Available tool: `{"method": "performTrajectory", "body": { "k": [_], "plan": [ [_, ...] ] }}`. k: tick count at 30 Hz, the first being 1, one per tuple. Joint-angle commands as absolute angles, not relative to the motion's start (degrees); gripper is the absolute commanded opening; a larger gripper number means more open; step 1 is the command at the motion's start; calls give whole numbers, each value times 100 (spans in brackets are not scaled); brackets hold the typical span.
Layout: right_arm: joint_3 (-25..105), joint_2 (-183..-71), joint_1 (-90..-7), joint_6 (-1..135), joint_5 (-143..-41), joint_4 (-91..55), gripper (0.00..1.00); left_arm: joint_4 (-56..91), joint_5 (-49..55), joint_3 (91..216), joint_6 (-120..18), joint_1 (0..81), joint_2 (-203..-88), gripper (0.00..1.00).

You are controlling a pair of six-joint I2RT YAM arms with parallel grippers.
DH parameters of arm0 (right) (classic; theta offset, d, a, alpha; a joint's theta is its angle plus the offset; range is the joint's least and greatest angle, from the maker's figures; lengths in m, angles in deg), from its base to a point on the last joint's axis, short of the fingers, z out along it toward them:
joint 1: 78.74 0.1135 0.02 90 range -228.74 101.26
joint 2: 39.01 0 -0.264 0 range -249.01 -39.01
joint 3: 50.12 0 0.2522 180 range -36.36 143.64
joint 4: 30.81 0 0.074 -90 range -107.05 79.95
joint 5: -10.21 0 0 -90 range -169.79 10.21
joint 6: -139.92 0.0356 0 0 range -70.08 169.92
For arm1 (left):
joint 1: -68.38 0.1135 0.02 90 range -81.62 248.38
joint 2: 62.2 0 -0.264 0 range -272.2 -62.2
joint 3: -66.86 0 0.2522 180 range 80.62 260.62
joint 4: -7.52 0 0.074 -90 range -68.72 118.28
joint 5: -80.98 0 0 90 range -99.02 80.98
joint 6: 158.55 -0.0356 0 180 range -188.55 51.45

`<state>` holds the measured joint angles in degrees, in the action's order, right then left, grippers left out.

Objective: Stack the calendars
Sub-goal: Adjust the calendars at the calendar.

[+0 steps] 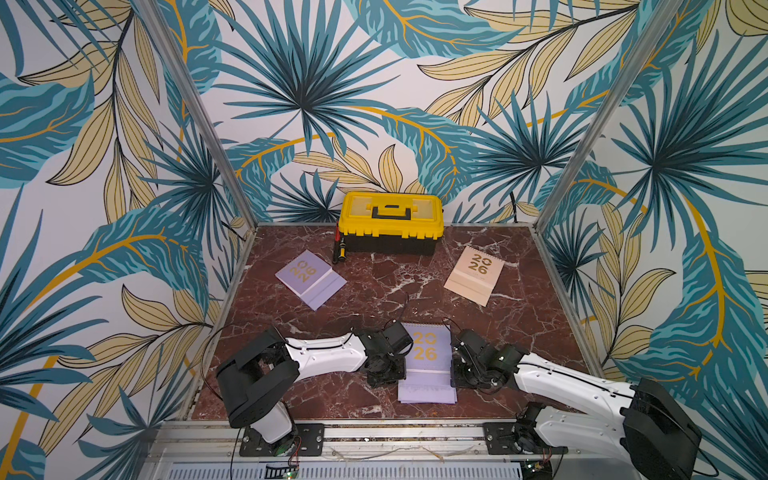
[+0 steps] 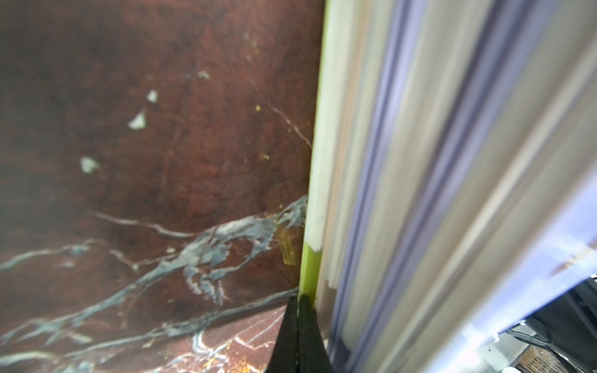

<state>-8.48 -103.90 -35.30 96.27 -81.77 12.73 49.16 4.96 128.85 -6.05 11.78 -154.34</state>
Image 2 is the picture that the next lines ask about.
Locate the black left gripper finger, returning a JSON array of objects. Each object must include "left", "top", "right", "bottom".
[{"left": 265, "top": 295, "right": 334, "bottom": 373}]

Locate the green desk calendar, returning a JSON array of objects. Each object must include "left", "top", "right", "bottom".
[{"left": 298, "top": 1, "right": 371, "bottom": 302}]

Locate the pink calendar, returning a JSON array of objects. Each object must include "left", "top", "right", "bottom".
[{"left": 312, "top": 1, "right": 399, "bottom": 335}]

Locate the purple calendar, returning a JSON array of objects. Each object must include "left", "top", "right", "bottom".
[
  {"left": 340, "top": 1, "right": 596, "bottom": 372},
  {"left": 329, "top": 1, "right": 494, "bottom": 372}
]

